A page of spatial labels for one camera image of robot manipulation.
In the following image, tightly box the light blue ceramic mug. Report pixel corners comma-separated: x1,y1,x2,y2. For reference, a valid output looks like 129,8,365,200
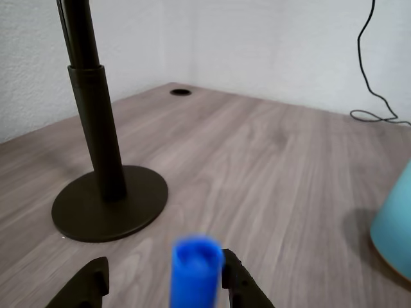
369,160,411,283

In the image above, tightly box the black hanging cable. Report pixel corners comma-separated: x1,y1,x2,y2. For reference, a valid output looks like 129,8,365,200
349,0,411,126

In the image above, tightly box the black round base camera stand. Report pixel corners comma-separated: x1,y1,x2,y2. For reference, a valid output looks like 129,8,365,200
51,0,170,243

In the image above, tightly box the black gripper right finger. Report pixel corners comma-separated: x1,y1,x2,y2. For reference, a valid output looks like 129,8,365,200
221,248,275,308

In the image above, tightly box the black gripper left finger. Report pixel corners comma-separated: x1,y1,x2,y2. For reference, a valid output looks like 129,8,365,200
43,255,110,308

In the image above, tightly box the blue capped marker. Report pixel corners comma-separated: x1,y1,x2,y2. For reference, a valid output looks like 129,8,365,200
169,233,225,308

